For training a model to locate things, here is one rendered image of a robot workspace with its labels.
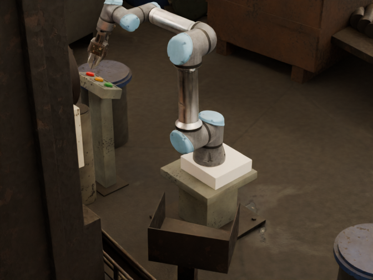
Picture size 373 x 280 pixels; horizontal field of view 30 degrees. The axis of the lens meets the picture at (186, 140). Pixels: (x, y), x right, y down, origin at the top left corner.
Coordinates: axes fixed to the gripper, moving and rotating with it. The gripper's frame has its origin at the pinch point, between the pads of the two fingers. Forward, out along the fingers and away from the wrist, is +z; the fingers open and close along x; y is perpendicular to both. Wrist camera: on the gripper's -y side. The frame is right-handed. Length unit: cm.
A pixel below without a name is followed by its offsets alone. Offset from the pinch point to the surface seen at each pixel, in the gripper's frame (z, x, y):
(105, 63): 21, -1, -60
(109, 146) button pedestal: 39.9, 20.4, -6.7
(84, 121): 22.4, 6.5, 11.9
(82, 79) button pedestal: 10.1, -2.6, -4.1
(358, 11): -41, 133, -161
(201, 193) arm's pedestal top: 22, 68, 34
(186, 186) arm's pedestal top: 25, 61, 28
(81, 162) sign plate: -30, 24, 139
